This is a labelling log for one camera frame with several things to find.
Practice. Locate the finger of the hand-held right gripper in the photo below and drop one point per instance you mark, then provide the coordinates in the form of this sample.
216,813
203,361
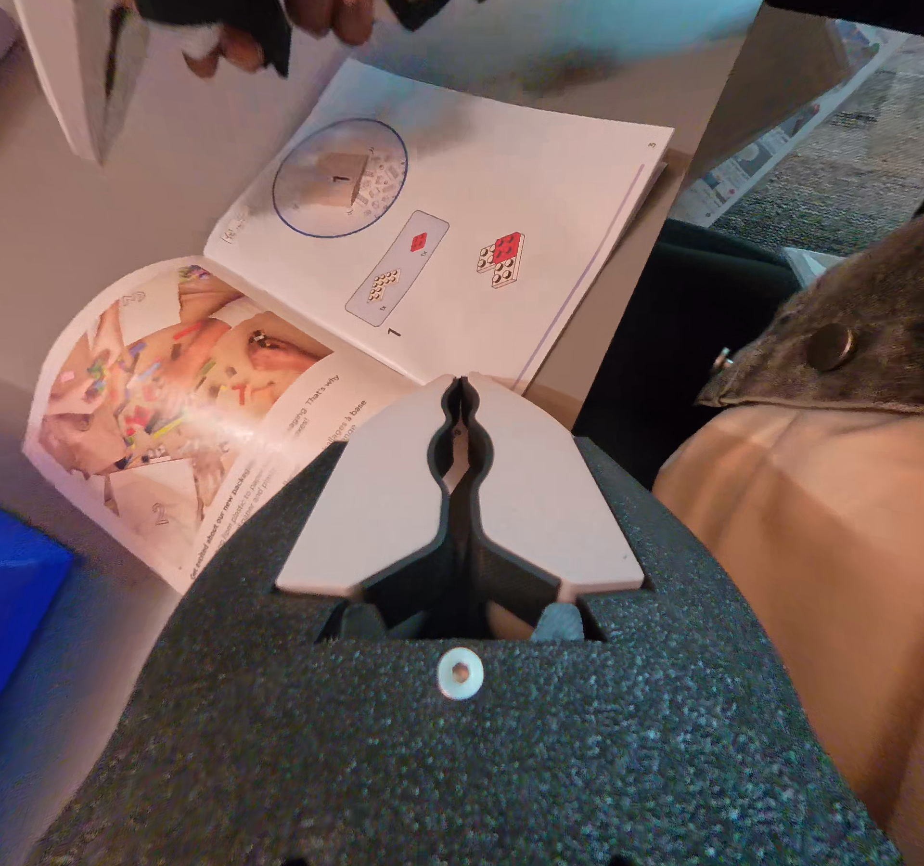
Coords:
126,57
50,43

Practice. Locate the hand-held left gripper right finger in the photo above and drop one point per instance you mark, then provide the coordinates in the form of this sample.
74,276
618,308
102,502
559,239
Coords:
556,512

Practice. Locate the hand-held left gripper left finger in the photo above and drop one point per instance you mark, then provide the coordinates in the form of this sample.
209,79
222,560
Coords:
368,512

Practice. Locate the blue plastic bin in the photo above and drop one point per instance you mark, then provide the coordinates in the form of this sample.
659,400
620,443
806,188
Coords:
29,591

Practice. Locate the person's black trousers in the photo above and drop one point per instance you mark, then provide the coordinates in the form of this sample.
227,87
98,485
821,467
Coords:
678,332

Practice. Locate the flower print instruction booklet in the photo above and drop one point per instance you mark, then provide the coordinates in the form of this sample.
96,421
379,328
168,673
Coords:
469,180

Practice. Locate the person's dark denim jacket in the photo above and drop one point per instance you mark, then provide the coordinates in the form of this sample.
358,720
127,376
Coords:
866,332

